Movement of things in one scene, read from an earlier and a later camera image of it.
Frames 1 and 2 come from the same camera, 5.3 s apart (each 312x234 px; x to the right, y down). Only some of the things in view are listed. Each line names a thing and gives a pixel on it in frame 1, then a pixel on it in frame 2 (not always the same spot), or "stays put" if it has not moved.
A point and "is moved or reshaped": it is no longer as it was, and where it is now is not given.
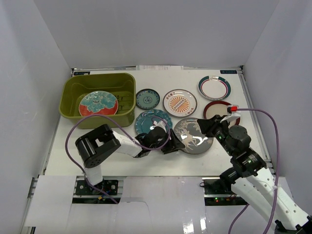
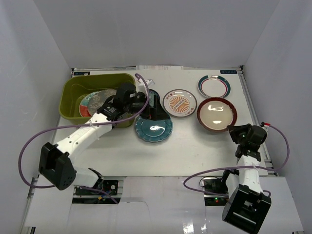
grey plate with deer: [188, 131] → [98, 98]
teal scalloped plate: [145, 120] stays put
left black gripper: [168, 144] → [153, 107]
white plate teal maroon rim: [214, 87] stays put
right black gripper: [205, 125] → [234, 130]
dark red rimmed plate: [220, 108] is moved or reshaped
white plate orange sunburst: [179, 103] stays put
